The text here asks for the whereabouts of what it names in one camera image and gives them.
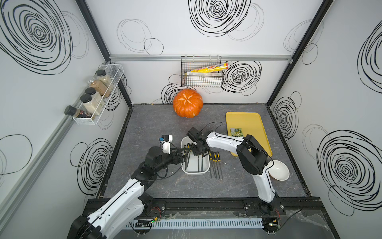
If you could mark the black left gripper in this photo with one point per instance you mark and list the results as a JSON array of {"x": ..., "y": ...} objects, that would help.
[{"x": 179, "y": 159}]

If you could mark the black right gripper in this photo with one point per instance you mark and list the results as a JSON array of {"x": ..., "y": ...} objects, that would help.
[{"x": 195, "y": 153}]

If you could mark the white plastic storage box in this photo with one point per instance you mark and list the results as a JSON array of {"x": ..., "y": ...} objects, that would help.
[{"x": 195, "y": 165}]

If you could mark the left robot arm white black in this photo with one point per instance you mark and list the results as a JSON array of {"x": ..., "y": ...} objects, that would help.
[{"x": 129, "y": 203}]

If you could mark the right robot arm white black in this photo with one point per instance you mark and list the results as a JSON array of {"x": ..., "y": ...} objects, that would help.
[{"x": 253, "y": 158}]

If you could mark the green snack packet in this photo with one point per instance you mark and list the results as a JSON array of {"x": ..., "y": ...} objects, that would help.
[{"x": 236, "y": 132}]

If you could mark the orange pumpkin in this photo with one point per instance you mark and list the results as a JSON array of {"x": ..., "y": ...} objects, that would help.
[{"x": 188, "y": 103}]

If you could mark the yellow tray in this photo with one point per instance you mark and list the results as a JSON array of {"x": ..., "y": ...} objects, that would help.
[{"x": 251, "y": 123}]

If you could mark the yellow tube package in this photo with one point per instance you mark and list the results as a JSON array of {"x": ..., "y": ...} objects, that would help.
[{"x": 212, "y": 68}]

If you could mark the orange white bowl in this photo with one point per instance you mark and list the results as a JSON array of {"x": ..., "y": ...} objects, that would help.
[{"x": 278, "y": 170}]

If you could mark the spice jar white contents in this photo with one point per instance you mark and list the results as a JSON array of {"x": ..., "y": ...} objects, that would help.
[{"x": 90, "y": 104}]

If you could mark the clear acrylic spice shelf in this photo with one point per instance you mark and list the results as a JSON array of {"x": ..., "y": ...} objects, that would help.
[{"x": 108, "y": 105}]

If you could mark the spice jar brown contents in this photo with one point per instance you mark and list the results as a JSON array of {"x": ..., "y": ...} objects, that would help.
[{"x": 100, "y": 87}]

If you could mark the spice jar black lid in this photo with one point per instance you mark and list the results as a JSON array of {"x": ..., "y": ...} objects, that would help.
[
  {"x": 94, "y": 94},
  {"x": 103, "y": 77}
]

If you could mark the dark sauce bottle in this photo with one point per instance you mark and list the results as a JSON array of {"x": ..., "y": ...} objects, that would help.
[{"x": 77, "y": 112}]

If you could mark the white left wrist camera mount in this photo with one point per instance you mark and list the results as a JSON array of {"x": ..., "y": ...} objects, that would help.
[{"x": 165, "y": 141}]

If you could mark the grey slotted cable duct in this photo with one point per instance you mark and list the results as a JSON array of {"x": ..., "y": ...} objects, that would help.
[{"x": 243, "y": 223}]

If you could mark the black wire wall basket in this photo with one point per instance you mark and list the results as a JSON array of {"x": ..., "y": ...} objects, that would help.
[{"x": 200, "y": 80}]

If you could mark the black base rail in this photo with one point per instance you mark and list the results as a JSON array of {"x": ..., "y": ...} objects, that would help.
[{"x": 246, "y": 206}]

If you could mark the aluminium wall rail back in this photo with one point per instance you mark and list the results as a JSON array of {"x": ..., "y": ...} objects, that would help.
[{"x": 199, "y": 58}]

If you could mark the aluminium wall rail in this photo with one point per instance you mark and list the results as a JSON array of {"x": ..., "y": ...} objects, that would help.
[
  {"x": 23, "y": 162},
  {"x": 199, "y": 58}
]

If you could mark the aluminium wall rail left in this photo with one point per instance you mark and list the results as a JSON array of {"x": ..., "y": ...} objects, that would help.
[{"x": 23, "y": 162}]

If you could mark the black corner frame post right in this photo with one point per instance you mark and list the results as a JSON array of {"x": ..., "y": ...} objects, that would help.
[{"x": 316, "y": 21}]

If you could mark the black corner frame post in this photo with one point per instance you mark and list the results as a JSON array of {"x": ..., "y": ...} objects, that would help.
[
  {"x": 316, "y": 21},
  {"x": 86, "y": 13}
]

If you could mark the black corner frame post left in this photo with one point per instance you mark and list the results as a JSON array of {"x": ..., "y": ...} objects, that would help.
[{"x": 86, "y": 13}]

